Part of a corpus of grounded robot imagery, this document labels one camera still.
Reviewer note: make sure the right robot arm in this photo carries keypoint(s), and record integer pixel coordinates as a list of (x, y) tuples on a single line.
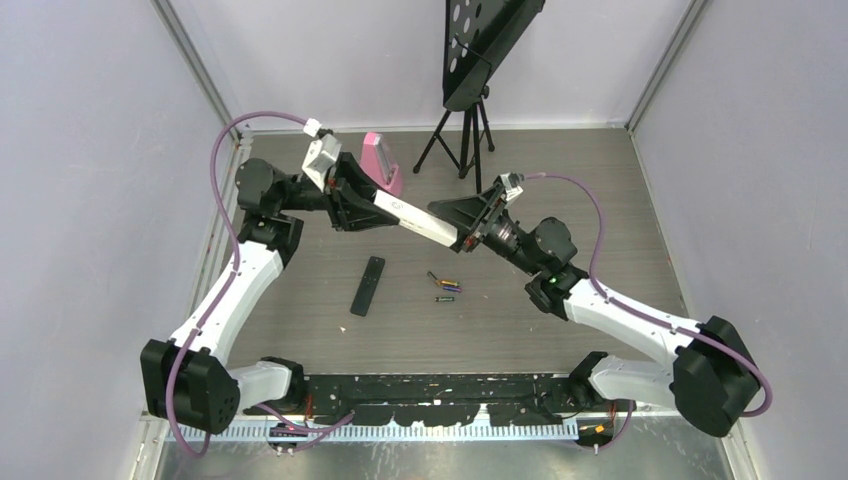
[(702, 369)]

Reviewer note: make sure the black remote control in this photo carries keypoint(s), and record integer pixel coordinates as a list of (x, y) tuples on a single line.
[(367, 286)]

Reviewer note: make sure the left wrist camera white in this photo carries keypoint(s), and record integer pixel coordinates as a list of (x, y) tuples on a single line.
[(320, 159)]

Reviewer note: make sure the white remote control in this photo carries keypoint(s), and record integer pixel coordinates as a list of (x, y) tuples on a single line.
[(416, 220)]

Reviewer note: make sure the pink metronome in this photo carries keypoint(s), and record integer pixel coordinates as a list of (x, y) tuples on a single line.
[(377, 161)]

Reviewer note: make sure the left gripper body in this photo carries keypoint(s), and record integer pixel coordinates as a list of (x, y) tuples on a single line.
[(330, 196)]

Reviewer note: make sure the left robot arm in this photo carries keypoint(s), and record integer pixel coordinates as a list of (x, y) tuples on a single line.
[(186, 378)]

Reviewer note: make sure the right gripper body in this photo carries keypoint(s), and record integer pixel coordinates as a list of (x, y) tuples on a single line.
[(487, 222)]

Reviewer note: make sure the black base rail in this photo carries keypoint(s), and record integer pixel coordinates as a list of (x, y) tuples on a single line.
[(441, 400)]

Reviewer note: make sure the black music stand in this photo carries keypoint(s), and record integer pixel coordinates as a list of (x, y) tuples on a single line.
[(478, 36)]

